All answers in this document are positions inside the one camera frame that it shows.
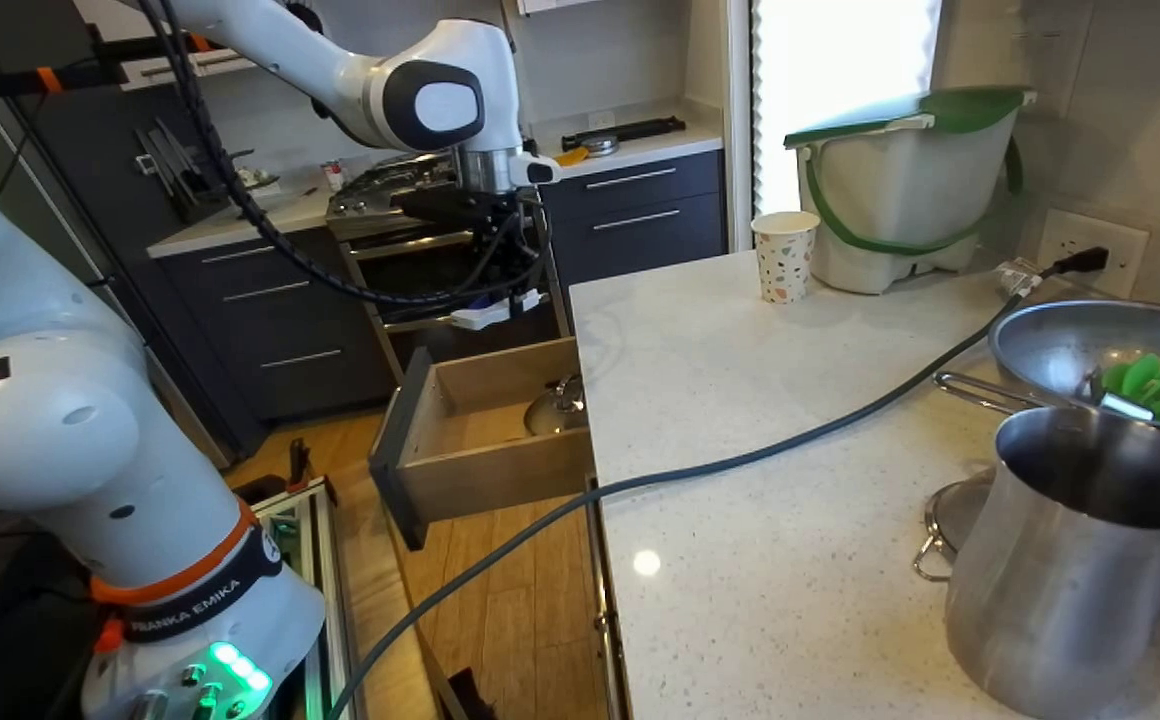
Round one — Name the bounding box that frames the dark cabinet with long handles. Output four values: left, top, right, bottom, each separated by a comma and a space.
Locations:
144, 222, 399, 465

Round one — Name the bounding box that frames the dark cabinet with short handles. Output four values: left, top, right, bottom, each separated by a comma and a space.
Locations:
545, 143, 730, 289

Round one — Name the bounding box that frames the black power plug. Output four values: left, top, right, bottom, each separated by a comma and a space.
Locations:
1040, 242, 1115, 281

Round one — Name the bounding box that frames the green object in bowl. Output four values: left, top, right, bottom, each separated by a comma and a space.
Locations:
1096, 348, 1160, 427

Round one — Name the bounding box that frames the open wooden drawer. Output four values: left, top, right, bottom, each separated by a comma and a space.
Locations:
362, 333, 594, 554

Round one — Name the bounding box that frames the stainless steel oven range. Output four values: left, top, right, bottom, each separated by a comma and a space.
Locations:
325, 138, 576, 378

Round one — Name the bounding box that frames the metal object inside drawer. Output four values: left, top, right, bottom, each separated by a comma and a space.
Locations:
518, 367, 590, 440

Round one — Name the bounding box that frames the dotted paper cup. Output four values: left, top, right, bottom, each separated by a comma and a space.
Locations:
748, 209, 825, 307

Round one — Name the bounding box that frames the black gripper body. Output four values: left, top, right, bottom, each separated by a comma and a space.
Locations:
454, 178, 546, 268

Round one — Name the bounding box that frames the large metal bowl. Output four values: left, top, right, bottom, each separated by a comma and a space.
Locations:
931, 295, 1160, 433

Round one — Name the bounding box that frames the grey-green power cable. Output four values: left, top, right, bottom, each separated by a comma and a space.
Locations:
325, 293, 1051, 720

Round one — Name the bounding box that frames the metal pitcher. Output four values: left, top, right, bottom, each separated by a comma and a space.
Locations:
944, 398, 1160, 720

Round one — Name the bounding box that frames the white wall shelf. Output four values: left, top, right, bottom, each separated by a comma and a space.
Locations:
109, 37, 262, 95

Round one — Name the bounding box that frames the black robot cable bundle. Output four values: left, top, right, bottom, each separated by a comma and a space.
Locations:
137, 0, 552, 318

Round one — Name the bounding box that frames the white wall outlet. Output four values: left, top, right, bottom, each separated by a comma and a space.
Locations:
1033, 209, 1150, 301

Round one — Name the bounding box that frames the flat black counter item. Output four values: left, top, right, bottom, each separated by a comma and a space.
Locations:
558, 112, 691, 154

